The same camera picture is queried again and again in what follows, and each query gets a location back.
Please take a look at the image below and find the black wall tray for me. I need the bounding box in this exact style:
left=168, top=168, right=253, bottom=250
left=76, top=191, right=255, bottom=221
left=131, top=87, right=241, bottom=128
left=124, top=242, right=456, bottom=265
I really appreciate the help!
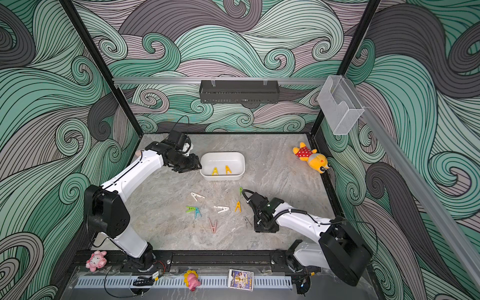
left=199, top=81, right=280, bottom=105

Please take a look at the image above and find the orange clothespin centre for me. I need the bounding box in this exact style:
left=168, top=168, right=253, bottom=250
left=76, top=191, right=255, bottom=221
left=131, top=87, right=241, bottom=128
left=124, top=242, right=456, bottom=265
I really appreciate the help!
left=234, top=201, right=242, bottom=213

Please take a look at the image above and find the pink clothespin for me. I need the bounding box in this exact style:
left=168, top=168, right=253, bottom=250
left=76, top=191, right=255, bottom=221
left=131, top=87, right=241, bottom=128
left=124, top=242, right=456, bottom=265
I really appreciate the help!
left=207, top=217, right=218, bottom=234

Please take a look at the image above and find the yellow plush bear toy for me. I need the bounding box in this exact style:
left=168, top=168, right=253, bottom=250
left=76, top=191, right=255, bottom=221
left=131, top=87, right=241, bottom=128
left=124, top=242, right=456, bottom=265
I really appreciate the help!
left=292, top=142, right=330, bottom=174

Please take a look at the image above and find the playing card box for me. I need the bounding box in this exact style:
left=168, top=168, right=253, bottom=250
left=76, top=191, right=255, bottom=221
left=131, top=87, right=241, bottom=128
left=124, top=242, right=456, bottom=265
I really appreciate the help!
left=227, top=269, right=254, bottom=291

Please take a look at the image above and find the white clothespin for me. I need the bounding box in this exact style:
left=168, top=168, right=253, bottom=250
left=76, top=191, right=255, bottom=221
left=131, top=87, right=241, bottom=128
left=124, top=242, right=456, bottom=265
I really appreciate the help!
left=214, top=206, right=230, bottom=214
left=191, top=192, right=205, bottom=202

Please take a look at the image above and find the grey clothespin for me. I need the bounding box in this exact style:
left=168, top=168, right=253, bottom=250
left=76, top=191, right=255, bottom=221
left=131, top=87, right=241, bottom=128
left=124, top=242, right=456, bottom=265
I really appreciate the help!
left=243, top=216, right=253, bottom=229

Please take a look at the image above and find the black corner frame post right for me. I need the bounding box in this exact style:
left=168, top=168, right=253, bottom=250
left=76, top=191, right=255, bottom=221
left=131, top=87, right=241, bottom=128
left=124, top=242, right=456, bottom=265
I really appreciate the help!
left=311, top=1, right=380, bottom=136

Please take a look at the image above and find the teal clothespin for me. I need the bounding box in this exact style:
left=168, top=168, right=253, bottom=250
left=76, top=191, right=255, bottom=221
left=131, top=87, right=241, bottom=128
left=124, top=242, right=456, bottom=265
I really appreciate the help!
left=194, top=207, right=202, bottom=219

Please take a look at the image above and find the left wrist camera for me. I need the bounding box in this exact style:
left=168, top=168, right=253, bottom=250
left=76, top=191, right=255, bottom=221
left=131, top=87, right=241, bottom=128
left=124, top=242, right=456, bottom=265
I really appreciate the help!
left=167, top=130, right=193, bottom=156

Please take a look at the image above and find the pink yellow plush toy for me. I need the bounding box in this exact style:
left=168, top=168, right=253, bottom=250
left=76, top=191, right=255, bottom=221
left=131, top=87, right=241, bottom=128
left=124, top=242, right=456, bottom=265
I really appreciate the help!
left=184, top=270, right=201, bottom=291

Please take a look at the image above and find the aluminium rail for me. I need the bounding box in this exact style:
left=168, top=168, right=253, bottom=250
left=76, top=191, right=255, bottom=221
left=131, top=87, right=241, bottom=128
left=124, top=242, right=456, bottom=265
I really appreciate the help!
left=112, top=76, right=327, bottom=86
left=345, top=79, right=480, bottom=287

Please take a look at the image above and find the light green clothespin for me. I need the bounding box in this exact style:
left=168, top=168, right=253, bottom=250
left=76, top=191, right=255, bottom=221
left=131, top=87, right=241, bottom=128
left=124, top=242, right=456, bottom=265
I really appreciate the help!
left=186, top=206, right=198, bottom=213

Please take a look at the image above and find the white plastic storage box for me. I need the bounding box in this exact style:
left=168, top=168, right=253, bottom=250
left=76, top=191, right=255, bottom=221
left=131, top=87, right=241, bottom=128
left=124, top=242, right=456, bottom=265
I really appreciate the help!
left=200, top=152, right=246, bottom=181

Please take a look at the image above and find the white slotted cable duct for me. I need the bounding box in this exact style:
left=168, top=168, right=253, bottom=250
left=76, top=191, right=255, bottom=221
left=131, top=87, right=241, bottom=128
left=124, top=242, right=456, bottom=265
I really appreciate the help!
left=74, top=276, right=293, bottom=290

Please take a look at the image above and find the black corner frame post left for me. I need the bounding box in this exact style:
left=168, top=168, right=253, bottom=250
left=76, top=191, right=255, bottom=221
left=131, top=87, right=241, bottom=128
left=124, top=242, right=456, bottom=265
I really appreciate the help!
left=59, top=0, right=144, bottom=138

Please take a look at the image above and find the aluminium rail back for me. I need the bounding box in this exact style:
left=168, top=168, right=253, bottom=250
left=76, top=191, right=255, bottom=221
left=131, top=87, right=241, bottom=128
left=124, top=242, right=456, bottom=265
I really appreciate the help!
left=112, top=76, right=327, bottom=86

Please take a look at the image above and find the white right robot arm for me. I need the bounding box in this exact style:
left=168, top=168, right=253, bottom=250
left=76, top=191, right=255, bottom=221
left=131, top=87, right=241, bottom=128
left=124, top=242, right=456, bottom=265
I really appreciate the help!
left=241, top=189, right=373, bottom=286

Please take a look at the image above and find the pink pig plush toy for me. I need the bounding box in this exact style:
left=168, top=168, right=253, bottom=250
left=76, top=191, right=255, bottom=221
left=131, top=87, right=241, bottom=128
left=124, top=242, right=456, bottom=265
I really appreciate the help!
left=86, top=250, right=107, bottom=272

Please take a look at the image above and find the aluminium rail right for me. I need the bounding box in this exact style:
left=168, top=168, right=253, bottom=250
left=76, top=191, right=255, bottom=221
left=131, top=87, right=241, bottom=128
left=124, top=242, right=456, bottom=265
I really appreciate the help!
left=345, top=79, right=480, bottom=287

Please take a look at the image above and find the black corner frame post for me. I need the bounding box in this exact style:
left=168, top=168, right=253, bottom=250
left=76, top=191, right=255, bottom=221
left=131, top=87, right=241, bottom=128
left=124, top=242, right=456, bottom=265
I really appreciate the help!
left=311, top=1, right=380, bottom=136
left=59, top=0, right=144, bottom=138

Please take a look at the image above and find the clear plastic wall bin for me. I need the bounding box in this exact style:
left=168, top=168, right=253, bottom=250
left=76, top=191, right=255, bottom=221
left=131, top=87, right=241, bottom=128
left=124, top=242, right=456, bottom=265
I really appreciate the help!
left=317, top=75, right=365, bottom=136

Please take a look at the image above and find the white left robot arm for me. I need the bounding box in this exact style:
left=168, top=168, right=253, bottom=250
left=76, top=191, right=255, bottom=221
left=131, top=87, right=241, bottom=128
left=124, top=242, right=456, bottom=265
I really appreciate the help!
left=84, top=138, right=201, bottom=272

